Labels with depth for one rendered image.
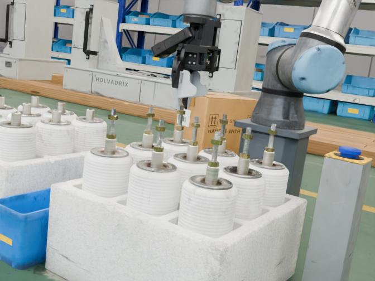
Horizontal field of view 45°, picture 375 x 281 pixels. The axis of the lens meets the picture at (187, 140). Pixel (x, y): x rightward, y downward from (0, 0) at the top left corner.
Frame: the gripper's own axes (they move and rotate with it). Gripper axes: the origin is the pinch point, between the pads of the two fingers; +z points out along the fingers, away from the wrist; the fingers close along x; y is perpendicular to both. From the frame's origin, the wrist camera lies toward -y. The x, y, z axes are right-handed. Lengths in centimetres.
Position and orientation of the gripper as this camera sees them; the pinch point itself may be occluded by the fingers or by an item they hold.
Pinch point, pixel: (180, 103)
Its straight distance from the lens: 108.7
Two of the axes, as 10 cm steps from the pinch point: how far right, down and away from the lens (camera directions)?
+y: 8.6, 1.9, -4.7
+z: -1.2, 9.8, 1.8
